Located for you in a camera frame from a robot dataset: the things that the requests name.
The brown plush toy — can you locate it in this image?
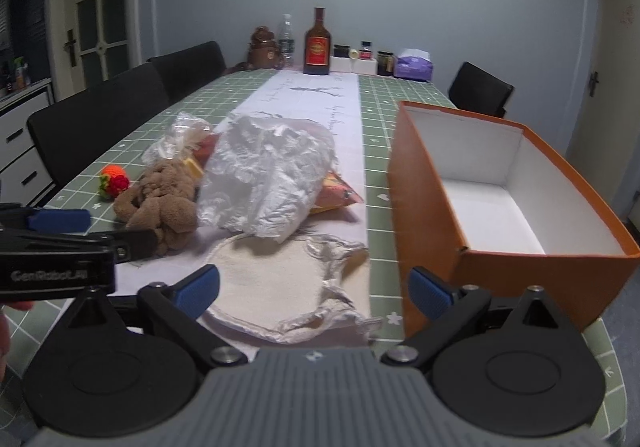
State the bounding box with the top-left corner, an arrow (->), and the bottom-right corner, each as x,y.
113,159 -> 198,255

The white plastic bag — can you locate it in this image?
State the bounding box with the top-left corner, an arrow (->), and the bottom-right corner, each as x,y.
198,115 -> 335,242

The orange snack packet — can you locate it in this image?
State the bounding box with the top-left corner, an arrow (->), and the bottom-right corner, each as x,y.
309,171 -> 363,214

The maroon sponge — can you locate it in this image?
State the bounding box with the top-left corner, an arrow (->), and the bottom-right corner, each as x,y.
192,133 -> 219,168

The person's hand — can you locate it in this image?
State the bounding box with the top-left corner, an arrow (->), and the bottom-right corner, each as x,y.
0,301 -> 35,381

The white drawer cabinet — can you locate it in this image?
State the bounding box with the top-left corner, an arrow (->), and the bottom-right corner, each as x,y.
0,79 -> 54,206

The black chair near left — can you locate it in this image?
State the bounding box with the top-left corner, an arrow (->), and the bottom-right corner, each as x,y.
27,64 -> 169,188

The black chair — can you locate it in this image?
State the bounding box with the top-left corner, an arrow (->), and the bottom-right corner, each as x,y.
148,41 -> 227,104
27,64 -> 169,188
448,62 -> 514,118

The crocheted orange red strawberry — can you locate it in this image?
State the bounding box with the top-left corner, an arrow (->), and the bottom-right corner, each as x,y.
99,164 -> 130,200

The beige round cloth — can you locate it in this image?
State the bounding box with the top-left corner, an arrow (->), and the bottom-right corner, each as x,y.
201,235 -> 382,347

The green grid tablecloth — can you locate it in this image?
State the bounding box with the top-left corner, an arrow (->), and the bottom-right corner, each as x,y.
24,102 -> 639,446

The orange cardboard box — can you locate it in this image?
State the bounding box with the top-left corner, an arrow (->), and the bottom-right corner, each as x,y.
387,102 -> 639,328

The clear plastic bag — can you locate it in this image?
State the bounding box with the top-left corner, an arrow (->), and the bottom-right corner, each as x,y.
141,111 -> 216,167

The black chair right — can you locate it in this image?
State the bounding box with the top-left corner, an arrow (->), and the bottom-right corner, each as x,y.
448,62 -> 514,118

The black chair far left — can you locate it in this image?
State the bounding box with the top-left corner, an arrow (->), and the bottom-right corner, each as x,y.
148,41 -> 227,104

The glass pane door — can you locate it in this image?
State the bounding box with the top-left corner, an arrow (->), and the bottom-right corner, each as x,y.
46,0 -> 142,100

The right side door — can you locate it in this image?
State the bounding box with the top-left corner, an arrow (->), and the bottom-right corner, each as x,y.
567,0 -> 639,213

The white table runner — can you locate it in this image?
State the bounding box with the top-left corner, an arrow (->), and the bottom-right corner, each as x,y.
106,70 -> 372,347

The purple tissue pack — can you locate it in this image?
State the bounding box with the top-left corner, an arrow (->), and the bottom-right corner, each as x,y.
394,48 -> 434,82

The dark glass jar right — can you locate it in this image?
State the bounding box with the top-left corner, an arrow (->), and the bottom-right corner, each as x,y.
376,51 -> 395,77

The brown bear bottle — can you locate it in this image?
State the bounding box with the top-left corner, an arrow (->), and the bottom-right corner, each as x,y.
235,26 -> 284,71

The white small box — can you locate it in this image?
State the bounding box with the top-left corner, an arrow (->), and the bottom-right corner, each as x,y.
330,56 -> 378,76

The clear water bottle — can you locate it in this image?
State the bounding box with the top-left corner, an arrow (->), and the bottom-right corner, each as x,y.
278,14 -> 295,68

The brown liquor bottle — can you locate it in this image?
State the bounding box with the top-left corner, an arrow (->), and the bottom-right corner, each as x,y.
303,6 -> 331,76

